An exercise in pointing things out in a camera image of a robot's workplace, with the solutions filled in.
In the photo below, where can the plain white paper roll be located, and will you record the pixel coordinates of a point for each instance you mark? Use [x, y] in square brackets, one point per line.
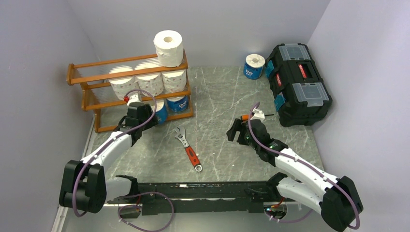
[169, 48]

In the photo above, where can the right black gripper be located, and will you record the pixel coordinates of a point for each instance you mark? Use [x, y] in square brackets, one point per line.
[237, 126]

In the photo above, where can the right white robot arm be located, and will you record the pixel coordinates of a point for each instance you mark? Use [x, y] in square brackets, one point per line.
[335, 199]

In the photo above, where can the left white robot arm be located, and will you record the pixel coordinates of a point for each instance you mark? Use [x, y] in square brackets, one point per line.
[84, 187]

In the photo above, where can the blue roll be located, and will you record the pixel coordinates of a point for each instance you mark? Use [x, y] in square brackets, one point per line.
[161, 111]
[253, 66]
[177, 104]

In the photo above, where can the dotted white roll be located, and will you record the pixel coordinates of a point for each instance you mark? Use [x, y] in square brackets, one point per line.
[174, 81]
[122, 85]
[150, 82]

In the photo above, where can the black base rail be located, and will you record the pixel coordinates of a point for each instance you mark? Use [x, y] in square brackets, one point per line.
[203, 197]

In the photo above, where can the orange wooden shelf rack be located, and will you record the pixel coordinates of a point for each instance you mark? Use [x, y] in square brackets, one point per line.
[97, 92]

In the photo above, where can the red handled adjustable wrench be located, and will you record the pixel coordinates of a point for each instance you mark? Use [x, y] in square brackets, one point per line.
[180, 135]

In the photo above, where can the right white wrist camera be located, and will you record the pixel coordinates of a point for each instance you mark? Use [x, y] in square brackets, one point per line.
[257, 114]

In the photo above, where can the orange handled screwdriver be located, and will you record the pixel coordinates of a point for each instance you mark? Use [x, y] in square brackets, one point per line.
[253, 116]

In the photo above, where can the dotted white roll front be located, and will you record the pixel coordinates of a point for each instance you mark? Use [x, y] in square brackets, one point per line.
[150, 82]

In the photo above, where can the black plastic toolbox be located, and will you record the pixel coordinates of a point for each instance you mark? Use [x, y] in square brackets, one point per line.
[300, 95]

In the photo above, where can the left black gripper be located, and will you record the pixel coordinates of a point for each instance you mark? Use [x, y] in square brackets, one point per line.
[148, 111]

